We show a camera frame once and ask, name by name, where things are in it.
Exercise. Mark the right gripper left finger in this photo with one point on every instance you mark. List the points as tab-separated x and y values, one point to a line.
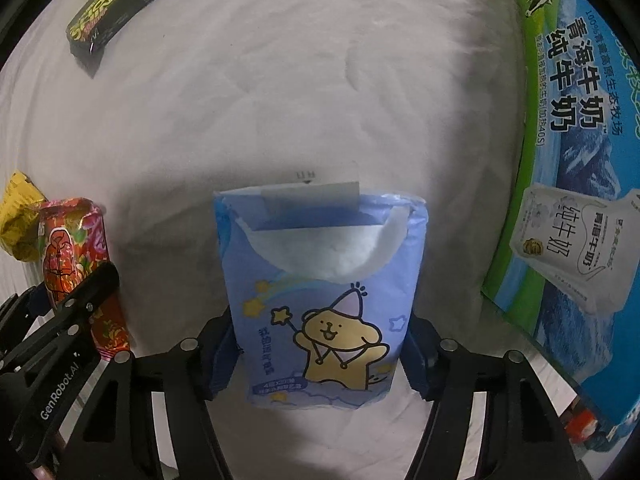
114	437

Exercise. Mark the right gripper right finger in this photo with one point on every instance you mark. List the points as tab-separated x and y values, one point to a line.
523	437

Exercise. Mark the red snack bag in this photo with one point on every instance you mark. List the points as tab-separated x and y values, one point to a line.
72	244

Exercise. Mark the yellow snack bag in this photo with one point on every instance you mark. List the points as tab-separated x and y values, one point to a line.
20	208

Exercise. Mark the blue tissue pack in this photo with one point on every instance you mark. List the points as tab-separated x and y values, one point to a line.
320	283

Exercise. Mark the black shoe wipes pack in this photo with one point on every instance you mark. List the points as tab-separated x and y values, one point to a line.
94	26

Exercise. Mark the cardboard milk box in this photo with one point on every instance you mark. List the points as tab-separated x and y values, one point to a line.
566	268

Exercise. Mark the grey table cloth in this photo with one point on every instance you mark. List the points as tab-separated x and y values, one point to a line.
192	97

